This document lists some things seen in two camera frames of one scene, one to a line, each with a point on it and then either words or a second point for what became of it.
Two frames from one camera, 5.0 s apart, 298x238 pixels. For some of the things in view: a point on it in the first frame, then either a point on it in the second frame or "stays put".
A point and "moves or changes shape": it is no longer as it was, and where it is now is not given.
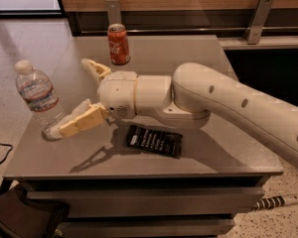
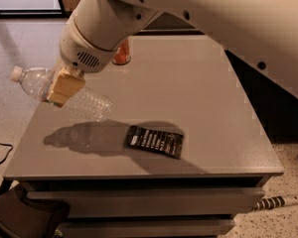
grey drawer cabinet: [134, 178] stays put
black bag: [14, 215] stays put
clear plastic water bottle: [41, 97] moves or changes shape
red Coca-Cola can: [118, 44] stays put
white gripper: [117, 93] to [78, 54]
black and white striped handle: [276, 201] stays put
